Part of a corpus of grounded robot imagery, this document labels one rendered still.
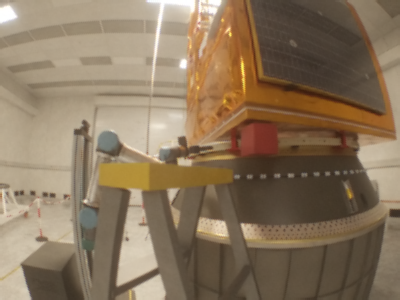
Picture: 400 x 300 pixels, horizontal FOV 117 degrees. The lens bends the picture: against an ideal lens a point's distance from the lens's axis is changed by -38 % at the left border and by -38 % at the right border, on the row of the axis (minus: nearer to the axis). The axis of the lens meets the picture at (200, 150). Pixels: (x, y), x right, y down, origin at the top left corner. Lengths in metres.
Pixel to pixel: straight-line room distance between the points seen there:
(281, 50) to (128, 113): 8.87
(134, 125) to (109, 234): 9.01
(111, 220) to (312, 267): 0.99
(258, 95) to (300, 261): 0.86
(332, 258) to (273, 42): 1.19
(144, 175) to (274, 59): 0.87
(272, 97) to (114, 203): 0.81
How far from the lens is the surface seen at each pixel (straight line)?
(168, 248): 0.34
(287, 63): 1.08
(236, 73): 0.98
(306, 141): 1.24
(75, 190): 1.36
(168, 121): 9.40
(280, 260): 1.08
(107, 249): 0.46
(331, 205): 1.18
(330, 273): 1.23
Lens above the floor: 1.50
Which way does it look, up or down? 7 degrees up
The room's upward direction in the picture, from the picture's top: straight up
